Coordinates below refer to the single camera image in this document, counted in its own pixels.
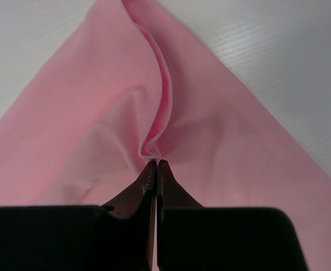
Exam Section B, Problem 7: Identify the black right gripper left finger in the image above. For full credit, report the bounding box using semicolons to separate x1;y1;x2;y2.
0;161;156;270

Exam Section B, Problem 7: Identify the pink t shirt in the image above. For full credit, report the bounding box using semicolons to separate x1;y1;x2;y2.
0;1;331;270

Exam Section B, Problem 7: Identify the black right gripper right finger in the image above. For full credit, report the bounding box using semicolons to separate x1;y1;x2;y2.
156;160;308;270

